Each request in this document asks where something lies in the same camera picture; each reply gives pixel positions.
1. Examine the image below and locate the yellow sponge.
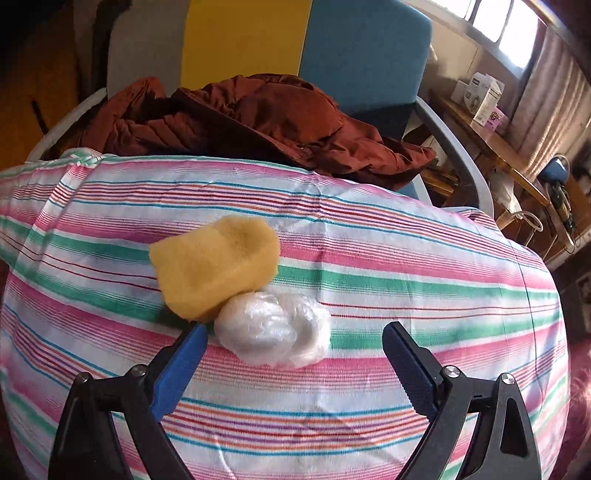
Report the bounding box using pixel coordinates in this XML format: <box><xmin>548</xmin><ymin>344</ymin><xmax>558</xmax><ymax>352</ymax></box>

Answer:
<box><xmin>148</xmin><ymin>216</ymin><xmax>280</xmax><ymax>323</ymax></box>

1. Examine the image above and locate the white plastic bag ball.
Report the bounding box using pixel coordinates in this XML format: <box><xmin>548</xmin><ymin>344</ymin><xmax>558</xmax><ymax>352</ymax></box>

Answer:
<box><xmin>213</xmin><ymin>292</ymin><xmax>332</xmax><ymax>370</ymax></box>

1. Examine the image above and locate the striped pink green bedspread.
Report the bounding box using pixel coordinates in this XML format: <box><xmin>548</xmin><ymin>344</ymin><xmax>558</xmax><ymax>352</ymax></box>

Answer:
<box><xmin>1</xmin><ymin>150</ymin><xmax>569</xmax><ymax>479</ymax></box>

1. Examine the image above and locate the pink pillow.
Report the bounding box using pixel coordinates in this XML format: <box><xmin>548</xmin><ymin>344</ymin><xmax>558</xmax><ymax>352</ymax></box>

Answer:
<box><xmin>550</xmin><ymin>338</ymin><xmax>591</xmax><ymax>479</ymax></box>

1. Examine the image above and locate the blue folding chair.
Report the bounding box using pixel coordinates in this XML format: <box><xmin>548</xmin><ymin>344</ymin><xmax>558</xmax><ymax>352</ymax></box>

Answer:
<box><xmin>538</xmin><ymin>154</ymin><xmax>575</xmax><ymax>234</ymax></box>

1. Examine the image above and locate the wooden desk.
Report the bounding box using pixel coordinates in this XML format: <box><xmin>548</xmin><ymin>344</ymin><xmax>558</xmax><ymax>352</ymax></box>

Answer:
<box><xmin>428</xmin><ymin>94</ymin><xmax>576</xmax><ymax>250</ymax></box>

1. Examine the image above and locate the dark red jacket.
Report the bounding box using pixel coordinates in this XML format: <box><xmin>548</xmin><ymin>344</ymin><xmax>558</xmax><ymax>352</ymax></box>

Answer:
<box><xmin>61</xmin><ymin>74</ymin><xmax>436</xmax><ymax>190</ymax></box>

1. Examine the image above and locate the white product box on desk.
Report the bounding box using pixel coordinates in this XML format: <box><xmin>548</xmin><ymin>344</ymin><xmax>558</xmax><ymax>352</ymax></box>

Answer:
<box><xmin>463</xmin><ymin>72</ymin><xmax>505</xmax><ymax>126</ymax></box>

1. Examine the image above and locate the pink window curtain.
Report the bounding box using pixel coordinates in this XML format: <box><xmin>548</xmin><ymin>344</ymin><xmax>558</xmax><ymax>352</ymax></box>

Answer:
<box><xmin>506</xmin><ymin>29</ymin><xmax>590</xmax><ymax>179</ymax></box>

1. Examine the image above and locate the orange wooden wardrobe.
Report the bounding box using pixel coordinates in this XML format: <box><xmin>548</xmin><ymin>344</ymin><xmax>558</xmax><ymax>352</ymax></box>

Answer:
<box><xmin>1</xmin><ymin>1</ymin><xmax>79</xmax><ymax>169</ymax></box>

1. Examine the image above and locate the grey yellow blue armchair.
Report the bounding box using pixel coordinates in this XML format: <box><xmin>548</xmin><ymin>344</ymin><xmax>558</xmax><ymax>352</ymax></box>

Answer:
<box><xmin>29</xmin><ymin>1</ymin><xmax>494</xmax><ymax>213</ymax></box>

